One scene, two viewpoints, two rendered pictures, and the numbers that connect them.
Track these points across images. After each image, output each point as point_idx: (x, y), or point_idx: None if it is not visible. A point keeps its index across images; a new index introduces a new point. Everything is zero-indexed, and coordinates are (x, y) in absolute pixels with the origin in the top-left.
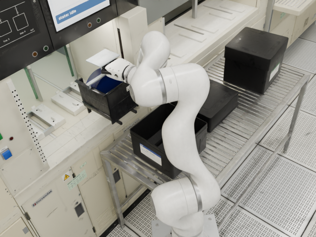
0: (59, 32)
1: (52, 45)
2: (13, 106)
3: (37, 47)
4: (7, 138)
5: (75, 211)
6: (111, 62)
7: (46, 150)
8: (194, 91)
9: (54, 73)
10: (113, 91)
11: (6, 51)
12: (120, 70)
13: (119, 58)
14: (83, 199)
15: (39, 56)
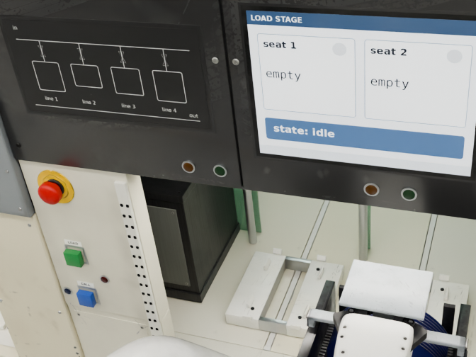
0: (265, 157)
1: (242, 176)
2: (121, 230)
3: (200, 158)
4: (97, 273)
5: None
6: (373, 316)
7: (223, 353)
8: None
9: (467, 228)
10: None
11: (125, 126)
12: (346, 354)
13: (406, 326)
14: None
15: (200, 178)
